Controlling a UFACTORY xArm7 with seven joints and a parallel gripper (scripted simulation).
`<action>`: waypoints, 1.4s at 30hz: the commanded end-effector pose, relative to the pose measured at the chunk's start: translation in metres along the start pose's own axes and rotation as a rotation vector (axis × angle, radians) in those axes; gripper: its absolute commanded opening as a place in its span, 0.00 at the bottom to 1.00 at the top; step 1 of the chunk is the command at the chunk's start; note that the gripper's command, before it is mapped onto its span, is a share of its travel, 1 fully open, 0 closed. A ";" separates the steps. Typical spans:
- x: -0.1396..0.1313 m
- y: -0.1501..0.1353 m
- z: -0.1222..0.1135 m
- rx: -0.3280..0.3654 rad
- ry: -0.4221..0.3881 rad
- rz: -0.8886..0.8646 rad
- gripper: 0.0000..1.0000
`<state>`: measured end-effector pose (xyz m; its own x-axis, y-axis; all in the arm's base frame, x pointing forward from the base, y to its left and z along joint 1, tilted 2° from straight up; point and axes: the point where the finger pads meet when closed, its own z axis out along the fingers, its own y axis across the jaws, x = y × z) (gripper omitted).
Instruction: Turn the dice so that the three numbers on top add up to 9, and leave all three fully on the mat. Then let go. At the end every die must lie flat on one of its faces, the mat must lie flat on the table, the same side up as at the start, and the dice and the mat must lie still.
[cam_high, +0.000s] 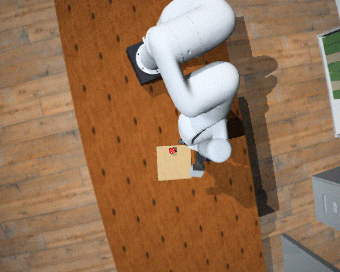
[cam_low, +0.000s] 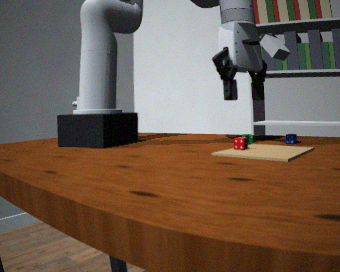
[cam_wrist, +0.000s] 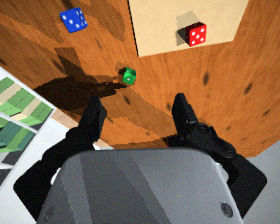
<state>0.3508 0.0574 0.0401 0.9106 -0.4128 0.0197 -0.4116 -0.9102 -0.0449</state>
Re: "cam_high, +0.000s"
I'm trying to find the beige flat mat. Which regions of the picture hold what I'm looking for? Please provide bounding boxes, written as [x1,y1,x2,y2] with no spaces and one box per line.
[156,145,192,181]

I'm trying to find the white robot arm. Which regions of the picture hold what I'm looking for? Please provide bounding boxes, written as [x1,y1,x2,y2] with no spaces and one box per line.
[136,0,240,177]

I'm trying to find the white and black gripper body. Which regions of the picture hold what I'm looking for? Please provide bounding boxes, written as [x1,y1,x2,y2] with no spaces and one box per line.
[188,144,199,152]

